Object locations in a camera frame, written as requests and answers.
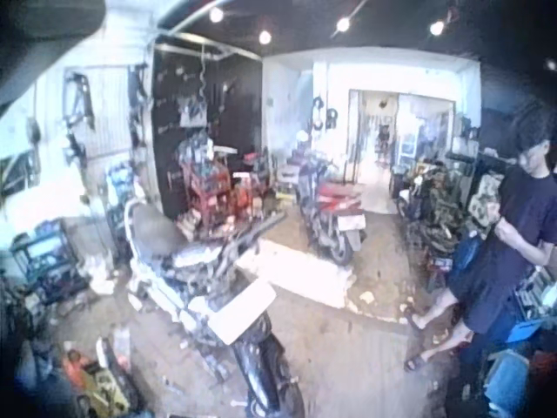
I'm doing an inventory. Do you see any red motorcycle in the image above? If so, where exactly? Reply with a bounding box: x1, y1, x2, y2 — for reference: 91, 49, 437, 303
293, 130, 369, 267

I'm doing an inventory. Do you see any red tool cart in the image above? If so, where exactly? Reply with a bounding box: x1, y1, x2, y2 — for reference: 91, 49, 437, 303
176, 138, 232, 231

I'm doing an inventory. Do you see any white motorcycle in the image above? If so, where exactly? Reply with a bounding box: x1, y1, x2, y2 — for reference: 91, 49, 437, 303
123, 198, 308, 418

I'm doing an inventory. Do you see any black pegboard with tools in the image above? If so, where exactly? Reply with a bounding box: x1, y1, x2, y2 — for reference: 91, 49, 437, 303
151, 43, 264, 219

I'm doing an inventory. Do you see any dark green motorcycle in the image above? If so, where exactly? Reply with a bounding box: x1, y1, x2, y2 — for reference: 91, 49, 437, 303
391, 161, 469, 288

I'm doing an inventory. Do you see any camouflage bag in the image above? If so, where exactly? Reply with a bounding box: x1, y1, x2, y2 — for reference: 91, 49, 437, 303
467, 173, 506, 230

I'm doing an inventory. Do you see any white plastic bottle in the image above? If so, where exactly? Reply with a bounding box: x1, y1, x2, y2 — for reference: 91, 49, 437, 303
95, 337, 115, 371

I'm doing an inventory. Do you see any orange tool case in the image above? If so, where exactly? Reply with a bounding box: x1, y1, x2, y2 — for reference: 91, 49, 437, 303
60, 347, 115, 408

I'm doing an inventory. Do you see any blue tool tray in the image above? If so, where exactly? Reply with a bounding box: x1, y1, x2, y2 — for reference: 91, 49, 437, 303
504, 315, 557, 349

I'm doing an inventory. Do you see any wall-hung motorcycle frame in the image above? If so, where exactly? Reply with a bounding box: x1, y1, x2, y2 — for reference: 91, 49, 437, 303
61, 69, 97, 131

